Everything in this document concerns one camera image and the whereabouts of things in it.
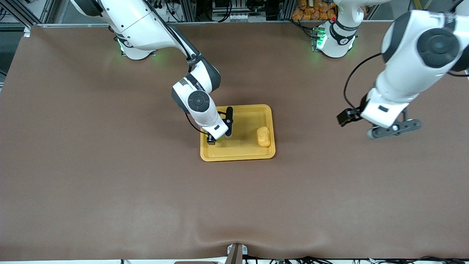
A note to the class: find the yellow potato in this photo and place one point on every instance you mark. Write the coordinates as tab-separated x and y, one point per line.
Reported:
263	137

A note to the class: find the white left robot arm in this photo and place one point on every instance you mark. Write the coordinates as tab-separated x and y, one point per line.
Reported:
410	66

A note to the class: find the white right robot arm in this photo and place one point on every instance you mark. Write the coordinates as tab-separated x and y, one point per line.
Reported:
139	25

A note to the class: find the yellow plastic tray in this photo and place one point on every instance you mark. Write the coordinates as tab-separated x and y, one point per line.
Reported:
242	152

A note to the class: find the brown table mat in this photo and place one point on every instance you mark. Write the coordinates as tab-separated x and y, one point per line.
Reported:
234	205

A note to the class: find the orange packaged snacks pile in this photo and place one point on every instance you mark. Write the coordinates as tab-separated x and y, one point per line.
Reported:
315	11

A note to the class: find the white power strip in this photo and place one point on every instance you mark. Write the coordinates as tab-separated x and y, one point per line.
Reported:
169	9

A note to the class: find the white corner clamp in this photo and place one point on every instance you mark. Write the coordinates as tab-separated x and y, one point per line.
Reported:
26	31

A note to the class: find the grey metal mount bracket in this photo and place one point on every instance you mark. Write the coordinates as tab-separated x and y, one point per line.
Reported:
236	253

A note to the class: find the aluminium profile post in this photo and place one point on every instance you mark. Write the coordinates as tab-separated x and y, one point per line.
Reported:
285	9
187	9

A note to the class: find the silver table edge rail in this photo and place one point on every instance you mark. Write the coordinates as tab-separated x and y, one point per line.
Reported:
73	25

